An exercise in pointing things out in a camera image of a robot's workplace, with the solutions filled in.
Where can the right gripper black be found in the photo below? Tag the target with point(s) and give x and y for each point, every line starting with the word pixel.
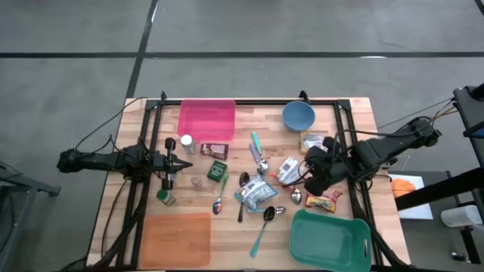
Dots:
pixel 336 162

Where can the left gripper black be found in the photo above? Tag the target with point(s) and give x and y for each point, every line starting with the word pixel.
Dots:
pixel 170 166

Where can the white-lid seasoning jar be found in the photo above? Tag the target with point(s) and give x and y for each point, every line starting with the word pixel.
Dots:
pixel 188 143

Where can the small glass spice jar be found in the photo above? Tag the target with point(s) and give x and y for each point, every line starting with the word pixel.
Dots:
pixel 196 181

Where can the white noodle packet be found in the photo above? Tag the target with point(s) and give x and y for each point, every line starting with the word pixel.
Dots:
pixel 289 170

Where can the clear snack bag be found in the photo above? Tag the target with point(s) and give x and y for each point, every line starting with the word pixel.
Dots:
pixel 311 141

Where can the brown snack packet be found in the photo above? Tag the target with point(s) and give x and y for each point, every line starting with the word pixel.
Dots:
pixel 214 151

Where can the small green box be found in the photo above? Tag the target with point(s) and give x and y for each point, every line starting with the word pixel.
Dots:
pixel 217 170

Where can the green-lid spice jar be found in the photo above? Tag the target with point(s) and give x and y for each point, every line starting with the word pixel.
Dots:
pixel 165 197

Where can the iridescent rainbow spoon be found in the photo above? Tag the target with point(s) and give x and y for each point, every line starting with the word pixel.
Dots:
pixel 217 206

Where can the all-black spoon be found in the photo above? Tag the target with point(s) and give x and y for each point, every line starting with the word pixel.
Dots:
pixel 244 178

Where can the blue ramen packet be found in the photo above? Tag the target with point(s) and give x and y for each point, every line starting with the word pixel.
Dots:
pixel 255 192

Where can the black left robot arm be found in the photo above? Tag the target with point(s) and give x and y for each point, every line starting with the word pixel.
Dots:
pixel 98 161

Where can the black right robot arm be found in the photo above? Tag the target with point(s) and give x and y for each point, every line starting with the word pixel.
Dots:
pixel 393 145

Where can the plain silver spoon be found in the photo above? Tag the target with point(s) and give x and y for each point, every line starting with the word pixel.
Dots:
pixel 296 196

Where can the pink plastic bin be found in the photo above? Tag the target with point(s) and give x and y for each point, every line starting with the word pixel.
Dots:
pixel 206 121

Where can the blue bowl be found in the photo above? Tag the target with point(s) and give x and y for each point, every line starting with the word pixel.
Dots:
pixel 298 116

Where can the green plastic basket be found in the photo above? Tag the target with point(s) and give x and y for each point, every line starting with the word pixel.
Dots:
pixel 329 242

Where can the orange cloth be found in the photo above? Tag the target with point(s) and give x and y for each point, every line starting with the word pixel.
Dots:
pixel 402 187

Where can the white paper sheet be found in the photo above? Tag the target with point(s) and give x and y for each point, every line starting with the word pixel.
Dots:
pixel 419 211

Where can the black equipment stand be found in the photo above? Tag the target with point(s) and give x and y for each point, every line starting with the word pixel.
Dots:
pixel 435 190

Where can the white plastic container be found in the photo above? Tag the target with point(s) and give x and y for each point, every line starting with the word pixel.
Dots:
pixel 459 216

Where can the black aluminium table frame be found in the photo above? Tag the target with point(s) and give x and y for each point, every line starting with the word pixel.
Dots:
pixel 264 102

